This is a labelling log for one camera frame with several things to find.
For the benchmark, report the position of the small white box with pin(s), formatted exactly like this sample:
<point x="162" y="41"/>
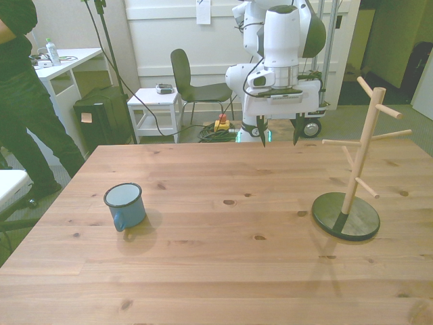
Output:
<point x="44" y="63"/>

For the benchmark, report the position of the person in dark clothes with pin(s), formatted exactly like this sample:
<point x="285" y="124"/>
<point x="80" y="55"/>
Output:
<point x="20" y="101"/>

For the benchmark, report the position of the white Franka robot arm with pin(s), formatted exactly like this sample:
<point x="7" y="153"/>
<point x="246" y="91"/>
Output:
<point x="280" y="40"/>

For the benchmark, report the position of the yellow emergency stop button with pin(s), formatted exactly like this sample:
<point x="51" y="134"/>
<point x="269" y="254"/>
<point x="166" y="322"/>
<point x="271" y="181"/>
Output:
<point x="222" y="124"/>

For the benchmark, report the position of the black box cabinet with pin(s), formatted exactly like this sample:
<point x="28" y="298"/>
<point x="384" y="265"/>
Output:
<point x="101" y="132"/>

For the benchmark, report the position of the black chair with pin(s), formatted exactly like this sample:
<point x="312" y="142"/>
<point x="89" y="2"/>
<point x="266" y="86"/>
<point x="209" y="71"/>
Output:
<point x="181" y="71"/>

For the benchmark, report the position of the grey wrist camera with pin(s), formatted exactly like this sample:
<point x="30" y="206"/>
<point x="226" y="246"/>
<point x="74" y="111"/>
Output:
<point x="284" y="98"/>

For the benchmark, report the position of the aluminium frame pole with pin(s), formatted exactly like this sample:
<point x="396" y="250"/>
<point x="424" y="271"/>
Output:
<point x="329" y="40"/>

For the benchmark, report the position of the white desk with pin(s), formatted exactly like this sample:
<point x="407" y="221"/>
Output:
<point x="78" y="59"/>

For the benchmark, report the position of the small grey device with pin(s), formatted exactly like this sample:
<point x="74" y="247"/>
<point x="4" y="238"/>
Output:
<point x="164" y="89"/>

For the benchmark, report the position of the wooden mug tree black base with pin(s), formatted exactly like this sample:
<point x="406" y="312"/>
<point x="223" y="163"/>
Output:
<point x="359" y="162"/>

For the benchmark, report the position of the small white side table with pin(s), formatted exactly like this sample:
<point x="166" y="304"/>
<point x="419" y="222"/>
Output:
<point x="152" y="96"/>

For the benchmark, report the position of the blue enamel mug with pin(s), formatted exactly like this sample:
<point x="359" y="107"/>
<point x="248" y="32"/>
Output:
<point x="130" y="210"/>

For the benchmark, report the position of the white seat chair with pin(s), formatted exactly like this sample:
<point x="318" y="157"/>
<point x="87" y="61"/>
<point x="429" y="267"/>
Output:
<point x="10" y="184"/>

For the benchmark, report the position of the orange sticky note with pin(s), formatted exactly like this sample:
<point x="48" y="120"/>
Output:
<point x="86" y="118"/>

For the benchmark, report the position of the clear plastic bottle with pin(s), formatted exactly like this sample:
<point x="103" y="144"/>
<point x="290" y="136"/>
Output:
<point x="53" y="54"/>

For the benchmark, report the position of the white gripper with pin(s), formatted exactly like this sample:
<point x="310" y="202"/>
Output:
<point x="287" y="108"/>

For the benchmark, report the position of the white paper sheet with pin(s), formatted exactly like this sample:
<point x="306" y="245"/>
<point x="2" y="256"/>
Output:
<point x="203" y="11"/>

